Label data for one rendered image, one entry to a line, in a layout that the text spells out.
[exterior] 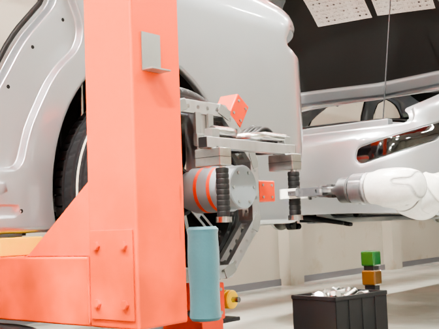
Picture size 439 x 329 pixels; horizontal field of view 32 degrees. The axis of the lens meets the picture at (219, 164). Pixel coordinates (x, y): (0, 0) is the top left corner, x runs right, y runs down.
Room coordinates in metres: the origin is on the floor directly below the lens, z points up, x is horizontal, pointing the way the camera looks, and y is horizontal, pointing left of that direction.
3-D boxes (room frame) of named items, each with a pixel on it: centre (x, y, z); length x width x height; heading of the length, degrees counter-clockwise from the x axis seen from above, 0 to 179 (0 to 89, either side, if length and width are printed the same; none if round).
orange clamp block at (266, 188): (2.58, -0.13, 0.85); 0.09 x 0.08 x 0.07; 141
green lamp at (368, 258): (2.03, -0.39, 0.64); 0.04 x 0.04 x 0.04; 51
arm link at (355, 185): (2.17, -0.40, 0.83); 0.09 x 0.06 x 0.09; 141
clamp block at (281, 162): (2.33, -0.20, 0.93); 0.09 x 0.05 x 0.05; 51
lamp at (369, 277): (2.03, -0.39, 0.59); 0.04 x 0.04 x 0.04; 51
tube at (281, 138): (2.33, -0.09, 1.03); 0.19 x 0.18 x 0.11; 51
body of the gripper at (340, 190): (2.22, -0.34, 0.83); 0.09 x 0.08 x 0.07; 51
